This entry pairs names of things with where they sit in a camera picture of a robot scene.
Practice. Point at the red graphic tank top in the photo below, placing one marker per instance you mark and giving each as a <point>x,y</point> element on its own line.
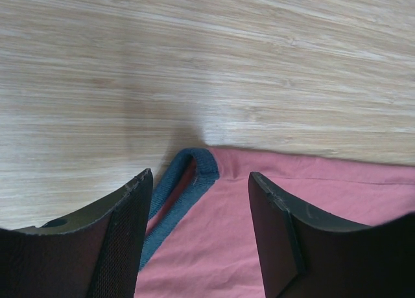
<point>233,223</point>

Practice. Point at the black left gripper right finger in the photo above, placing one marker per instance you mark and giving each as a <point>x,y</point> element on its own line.
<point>305,251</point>

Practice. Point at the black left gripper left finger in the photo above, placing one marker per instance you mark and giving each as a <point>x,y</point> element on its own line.
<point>92,252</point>

